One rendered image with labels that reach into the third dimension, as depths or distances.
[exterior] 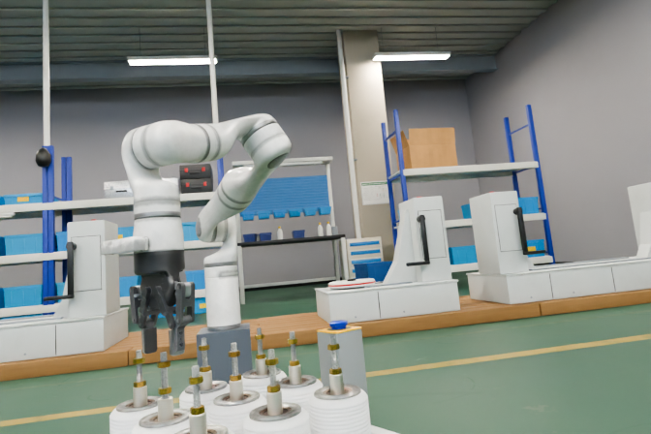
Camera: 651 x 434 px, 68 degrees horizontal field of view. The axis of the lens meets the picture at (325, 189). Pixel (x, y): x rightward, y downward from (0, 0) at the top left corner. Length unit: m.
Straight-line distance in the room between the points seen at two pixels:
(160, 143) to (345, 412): 0.49
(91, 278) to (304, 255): 6.59
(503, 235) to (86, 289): 2.55
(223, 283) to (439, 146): 5.07
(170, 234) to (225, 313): 0.63
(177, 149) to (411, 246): 2.55
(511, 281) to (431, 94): 7.63
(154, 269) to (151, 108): 9.13
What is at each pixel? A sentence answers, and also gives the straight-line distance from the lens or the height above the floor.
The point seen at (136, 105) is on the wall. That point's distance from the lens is 9.92.
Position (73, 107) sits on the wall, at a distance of 10.19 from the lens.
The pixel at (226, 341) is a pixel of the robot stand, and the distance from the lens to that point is 1.35.
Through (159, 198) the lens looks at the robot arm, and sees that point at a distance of 0.77.
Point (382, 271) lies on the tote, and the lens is 5.37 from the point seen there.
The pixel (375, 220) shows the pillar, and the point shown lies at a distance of 7.26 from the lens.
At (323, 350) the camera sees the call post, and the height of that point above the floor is 0.27.
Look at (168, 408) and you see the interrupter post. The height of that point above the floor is 0.27.
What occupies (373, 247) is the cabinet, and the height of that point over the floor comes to 0.55.
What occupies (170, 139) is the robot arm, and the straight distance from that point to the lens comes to 0.78.
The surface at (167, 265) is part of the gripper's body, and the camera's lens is 0.76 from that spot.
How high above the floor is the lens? 0.47
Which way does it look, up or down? 8 degrees up
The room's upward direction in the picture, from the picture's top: 5 degrees counter-clockwise
